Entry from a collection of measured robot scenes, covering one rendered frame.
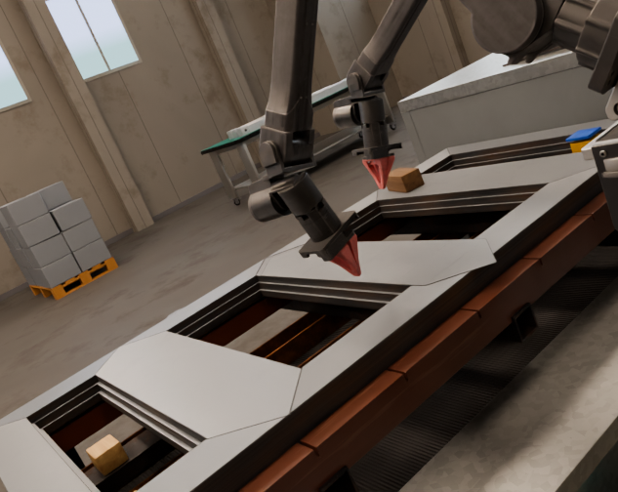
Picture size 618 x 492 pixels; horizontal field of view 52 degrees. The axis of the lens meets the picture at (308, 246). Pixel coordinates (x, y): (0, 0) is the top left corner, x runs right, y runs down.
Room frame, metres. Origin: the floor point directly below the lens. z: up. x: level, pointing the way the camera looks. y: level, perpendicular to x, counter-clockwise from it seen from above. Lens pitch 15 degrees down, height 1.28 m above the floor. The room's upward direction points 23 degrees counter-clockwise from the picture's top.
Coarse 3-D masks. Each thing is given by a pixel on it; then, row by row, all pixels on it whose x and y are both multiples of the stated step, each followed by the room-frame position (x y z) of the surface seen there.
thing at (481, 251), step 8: (480, 248) 1.08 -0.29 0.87; (488, 248) 1.07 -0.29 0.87; (464, 256) 1.08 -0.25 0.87; (472, 256) 1.07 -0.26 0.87; (480, 256) 1.05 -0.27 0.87; (488, 256) 1.04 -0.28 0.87; (456, 264) 1.06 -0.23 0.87; (464, 264) 1.05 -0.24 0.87; (472, 264) 1.03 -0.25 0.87; (440, 272) 1.05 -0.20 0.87; (448, 272) 1.04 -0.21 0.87; (456, 272) 1.02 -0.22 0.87; (464, 272) 1.01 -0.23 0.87; (432, 280) 1.03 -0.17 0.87; (440, 280) 1.02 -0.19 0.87
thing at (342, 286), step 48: (528, 144) 1.69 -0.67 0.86; (480, 192) 1.45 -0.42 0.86; (528, 192) 1.33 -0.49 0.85; (576, 192) 1.18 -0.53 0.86; (528, 240) 1.09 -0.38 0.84; (240, 288) 1.51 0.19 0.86; (288, 288) 1.41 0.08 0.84; (336, 288) 1.25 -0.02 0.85; (384, 288) 1.12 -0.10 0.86; (480, 288) 1.01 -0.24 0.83; (192, 336) 1.41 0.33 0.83; (96, 384) 1.30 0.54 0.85; (336, 384) 0.84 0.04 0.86; (48, 432) 1.22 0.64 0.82; (192, 432) 0.87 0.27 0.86; (288, 432) 0.79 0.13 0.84; (240, 480) 0.74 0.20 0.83
